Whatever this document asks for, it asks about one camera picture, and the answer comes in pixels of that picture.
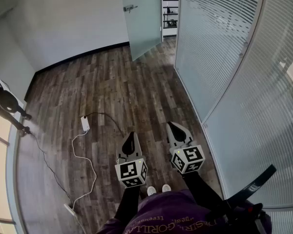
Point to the person's right white shoe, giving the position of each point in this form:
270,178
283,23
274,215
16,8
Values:
166,188

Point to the glass partition with blinds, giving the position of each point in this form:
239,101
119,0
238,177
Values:
210,45
266,130

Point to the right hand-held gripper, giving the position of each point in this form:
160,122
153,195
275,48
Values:
193,155

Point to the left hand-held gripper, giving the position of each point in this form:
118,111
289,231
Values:
130,172

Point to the person's right forearm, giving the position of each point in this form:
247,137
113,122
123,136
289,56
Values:
202,191

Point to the glass window with grey frame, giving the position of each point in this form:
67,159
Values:
0,155

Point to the black baseboard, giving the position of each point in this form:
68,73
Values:
70,60

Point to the white power strip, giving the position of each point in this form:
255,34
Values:
85,123

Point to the person's left forearm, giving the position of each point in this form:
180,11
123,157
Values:
128,203

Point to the purple printed shirt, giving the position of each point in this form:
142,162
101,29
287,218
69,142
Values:
166,213

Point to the frosted glass door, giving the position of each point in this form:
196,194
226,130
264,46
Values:
144,25

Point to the person's white shoe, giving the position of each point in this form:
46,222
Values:
151,190
166,188

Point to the person's left white shoe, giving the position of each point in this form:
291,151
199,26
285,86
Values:
151,190

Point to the black metal railing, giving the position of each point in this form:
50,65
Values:
171,14

